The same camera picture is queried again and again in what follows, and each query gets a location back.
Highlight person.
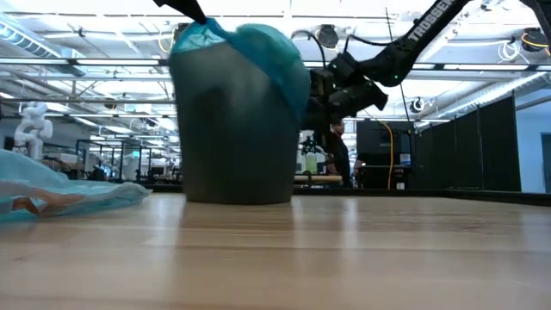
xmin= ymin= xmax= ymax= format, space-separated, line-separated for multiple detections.
xmin=325 ymin=120 xmax=352 ymax=189

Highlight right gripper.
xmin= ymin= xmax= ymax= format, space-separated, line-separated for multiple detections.
xmin=300 ymin=53 xmax=388 ymax=130

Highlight grey trash bin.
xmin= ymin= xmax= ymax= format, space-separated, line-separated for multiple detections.
xmin=168 ymin=40 xmax=302 ymax=205

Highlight black aluminium table frame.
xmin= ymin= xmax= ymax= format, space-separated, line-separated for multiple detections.
xmin=141 ymin=183 xmax=551 ymax=207

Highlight black cabinet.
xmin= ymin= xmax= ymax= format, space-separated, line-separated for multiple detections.
xmin=356 ymin=119 xmax=417 ymax=189

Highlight hanging yellow cable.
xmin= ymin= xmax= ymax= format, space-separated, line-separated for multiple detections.
xmin=378 ymin=120 xmax=395 ymax=190

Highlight wooden workbench top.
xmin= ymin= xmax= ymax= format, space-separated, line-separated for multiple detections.
xmin=294 ymin=174 xmax=344 ymax=184

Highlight light blue fresh trash bag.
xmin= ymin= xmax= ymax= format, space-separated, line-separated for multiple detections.
xmin=0 ymin=148 xmax=152 ymax=223

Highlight teal used trash bag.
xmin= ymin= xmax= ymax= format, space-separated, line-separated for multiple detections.
xmin=170 ymin=17 xmax=312 ymax=124

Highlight black partition wall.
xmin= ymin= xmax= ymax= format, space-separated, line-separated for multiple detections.
xmin=412 ymin=92 xmax=522 ymax=193

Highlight green bottle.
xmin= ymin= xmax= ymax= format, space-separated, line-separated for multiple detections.
xmin=304 ymin=150 xmax=319 ymax=176

